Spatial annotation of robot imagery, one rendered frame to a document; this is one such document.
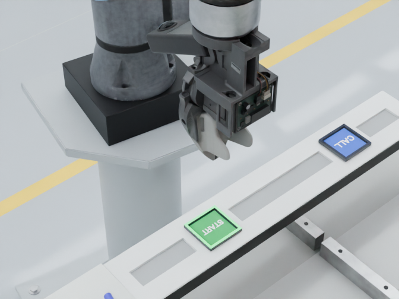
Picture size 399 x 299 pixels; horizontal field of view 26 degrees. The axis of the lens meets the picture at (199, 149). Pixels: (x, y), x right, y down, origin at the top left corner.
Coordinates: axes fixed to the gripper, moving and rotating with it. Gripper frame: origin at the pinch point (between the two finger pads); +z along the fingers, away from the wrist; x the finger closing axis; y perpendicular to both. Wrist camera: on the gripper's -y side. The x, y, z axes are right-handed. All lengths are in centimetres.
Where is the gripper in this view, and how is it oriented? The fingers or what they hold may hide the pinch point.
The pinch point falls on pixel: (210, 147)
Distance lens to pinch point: 106.7
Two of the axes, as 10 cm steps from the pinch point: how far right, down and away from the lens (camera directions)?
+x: 7.6, -4.5, 4.7
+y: 6.5, 5.2, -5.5
